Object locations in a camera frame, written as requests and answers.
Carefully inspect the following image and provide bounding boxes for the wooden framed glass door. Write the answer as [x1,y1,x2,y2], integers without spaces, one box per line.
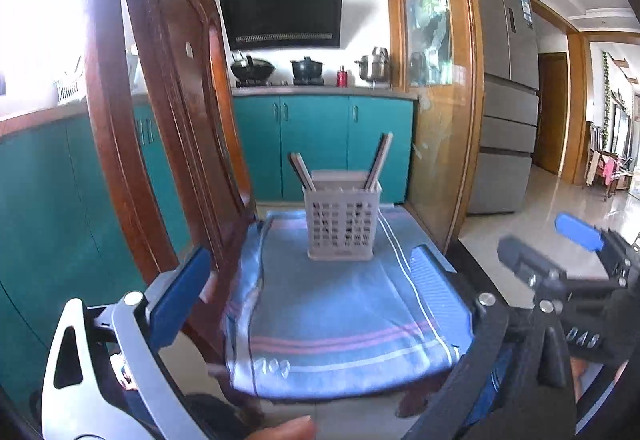
[388,0,485,255]

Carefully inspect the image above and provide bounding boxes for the black wok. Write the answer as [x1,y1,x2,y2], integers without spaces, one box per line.
[229,51,277,80]

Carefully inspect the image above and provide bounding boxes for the black cooking pot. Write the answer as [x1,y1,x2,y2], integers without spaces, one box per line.
[290,56,325,80]

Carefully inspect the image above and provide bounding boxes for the black range hood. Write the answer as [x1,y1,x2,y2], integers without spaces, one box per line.
[215,0,345,52]

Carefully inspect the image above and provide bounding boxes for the blue striped towel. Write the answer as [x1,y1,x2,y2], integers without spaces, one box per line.
[222,205,462,404]

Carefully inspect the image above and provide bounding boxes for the person's right hand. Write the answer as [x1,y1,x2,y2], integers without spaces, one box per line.
[571,359,603,403]

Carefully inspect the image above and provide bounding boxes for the silver refrigerator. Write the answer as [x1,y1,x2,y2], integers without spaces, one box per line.
[466,0,541,216]

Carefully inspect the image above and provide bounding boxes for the green garland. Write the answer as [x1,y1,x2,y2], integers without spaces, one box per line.
[601,51,615,147]

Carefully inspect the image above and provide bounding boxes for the carved wooden chair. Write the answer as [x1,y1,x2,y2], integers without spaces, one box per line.
[84,0,453,427]

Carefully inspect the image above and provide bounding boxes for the black gas stove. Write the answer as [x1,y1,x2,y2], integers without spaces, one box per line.
[234,76,327,88]

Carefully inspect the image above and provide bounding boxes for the stainless steel pot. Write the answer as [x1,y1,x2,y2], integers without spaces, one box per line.
[354,46,392,82]

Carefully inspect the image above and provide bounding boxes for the person's left hand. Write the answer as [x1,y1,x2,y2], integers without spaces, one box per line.
[245,415,317,440]

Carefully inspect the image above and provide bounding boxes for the white wire dish rack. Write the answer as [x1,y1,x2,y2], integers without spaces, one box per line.
[53,69,89,104]

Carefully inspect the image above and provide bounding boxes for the white plastic utensil basket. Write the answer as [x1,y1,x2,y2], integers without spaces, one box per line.
[302,170,384,262]

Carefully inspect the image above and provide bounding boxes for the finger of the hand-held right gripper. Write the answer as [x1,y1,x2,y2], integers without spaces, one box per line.
[554,212,640,278]
[497,234,571,293]

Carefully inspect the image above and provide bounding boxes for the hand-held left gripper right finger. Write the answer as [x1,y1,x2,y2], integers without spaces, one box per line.
[404,244,576,440]

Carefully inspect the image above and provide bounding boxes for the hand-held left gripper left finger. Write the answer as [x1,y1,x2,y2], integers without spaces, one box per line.
[42,245,214,440]

